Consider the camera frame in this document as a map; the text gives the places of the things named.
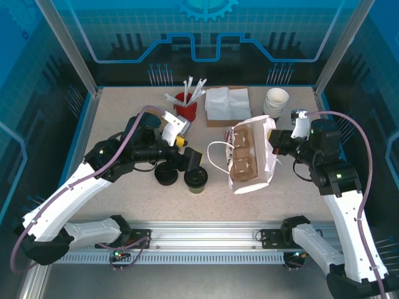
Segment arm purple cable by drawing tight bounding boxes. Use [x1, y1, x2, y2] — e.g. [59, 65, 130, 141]
[10, 105, 165, 274]
[285, 111, 387, 299]

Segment grey metal panel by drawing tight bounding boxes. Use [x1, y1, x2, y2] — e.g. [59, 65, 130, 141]
[18, 264, 390, 299]

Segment aluminium frame post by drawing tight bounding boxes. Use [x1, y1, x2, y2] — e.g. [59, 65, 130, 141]
[34, 0, 103, 96]
[312, 0, 377, 97]

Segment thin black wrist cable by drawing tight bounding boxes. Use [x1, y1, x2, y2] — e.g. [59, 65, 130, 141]
[292, 157, 314, 183]
[133, 161, 158, 173]

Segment black cup lid stack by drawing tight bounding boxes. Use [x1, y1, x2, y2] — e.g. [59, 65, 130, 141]
[155, 161, 180, 187]

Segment left base LED connector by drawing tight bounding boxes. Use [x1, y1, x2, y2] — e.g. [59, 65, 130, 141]
[112, 247, 131, 261]

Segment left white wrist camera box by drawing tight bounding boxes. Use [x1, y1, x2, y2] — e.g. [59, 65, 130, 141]
[161, 111, 191, 148]

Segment red white paper bag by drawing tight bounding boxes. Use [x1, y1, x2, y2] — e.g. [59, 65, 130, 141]
[207, 114, 279, 196]

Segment paper cup stack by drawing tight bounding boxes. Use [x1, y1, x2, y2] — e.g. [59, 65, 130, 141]
[263, 87, 289, 119]

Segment brown pulp cup carrier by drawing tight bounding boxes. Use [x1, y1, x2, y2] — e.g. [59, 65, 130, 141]
[229, 124, 261, 182]

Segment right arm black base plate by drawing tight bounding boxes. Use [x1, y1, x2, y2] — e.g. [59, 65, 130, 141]
[259, 229, 318, 250]

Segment aluminium mounting rail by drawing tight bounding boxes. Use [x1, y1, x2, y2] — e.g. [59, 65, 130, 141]
[40, 221, 375, 253]

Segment red straw holder cup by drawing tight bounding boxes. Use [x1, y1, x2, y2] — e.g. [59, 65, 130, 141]
[173, 92, 198, 124]

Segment white paper napkin stack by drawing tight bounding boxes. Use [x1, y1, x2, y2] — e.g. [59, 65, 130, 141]
[204, 87, 252, 121]

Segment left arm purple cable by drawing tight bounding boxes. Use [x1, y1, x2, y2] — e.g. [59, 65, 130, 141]
[10, 105, 165, 274]

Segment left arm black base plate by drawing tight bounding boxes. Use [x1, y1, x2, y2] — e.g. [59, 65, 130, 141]
[118, 228, 153, 250]

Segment left thin black wrist cable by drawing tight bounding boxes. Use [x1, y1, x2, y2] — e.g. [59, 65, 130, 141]
[133, 161, 158, 173]

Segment slotted grey cable duct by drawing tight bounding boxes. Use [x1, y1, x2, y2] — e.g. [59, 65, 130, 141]
[49, 253, 287, 265]

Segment black plastic cup lid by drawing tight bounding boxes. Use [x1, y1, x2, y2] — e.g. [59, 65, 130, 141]
[183, 165, 208, 187]

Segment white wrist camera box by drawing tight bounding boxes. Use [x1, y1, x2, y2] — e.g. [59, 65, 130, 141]
[290, 108, 312, 140]
[161, 111, 191, 148]

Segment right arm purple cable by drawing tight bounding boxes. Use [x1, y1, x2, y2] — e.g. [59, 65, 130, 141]
[285, 111, 387, 299]

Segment right thin black wrist cable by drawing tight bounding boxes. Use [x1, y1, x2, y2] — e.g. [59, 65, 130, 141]
[292, 157, 314, 183]

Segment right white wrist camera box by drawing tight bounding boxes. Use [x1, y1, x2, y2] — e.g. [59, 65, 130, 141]
[290, 108, 312, 140]

